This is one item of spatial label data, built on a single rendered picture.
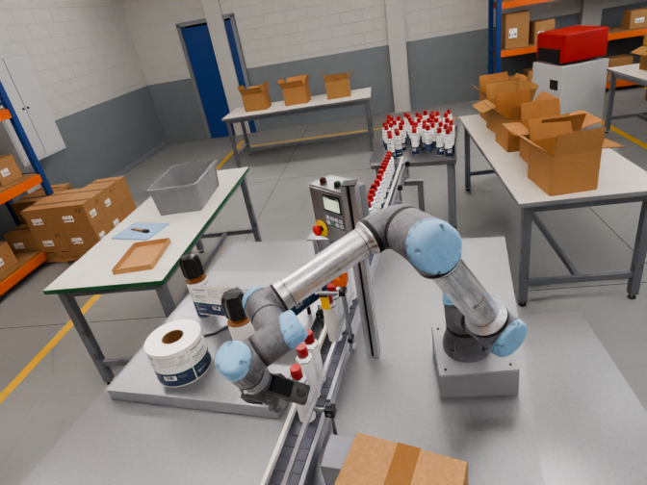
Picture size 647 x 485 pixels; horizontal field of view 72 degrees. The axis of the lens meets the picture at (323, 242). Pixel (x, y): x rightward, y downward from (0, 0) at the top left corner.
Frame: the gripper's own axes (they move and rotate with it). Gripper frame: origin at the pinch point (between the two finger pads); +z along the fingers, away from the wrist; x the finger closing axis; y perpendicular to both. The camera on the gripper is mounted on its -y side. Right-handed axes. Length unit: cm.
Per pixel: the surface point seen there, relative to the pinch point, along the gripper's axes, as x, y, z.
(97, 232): -177, 314, 210
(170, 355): -12, 49, 16
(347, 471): 14.7, -21.4, -15.7
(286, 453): 11.0, 2.0, 15.7
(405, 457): 10.0, -32.8, -14.2
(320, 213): -59, 2, -4
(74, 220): -179, 332, 193
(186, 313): -39, 70, 47
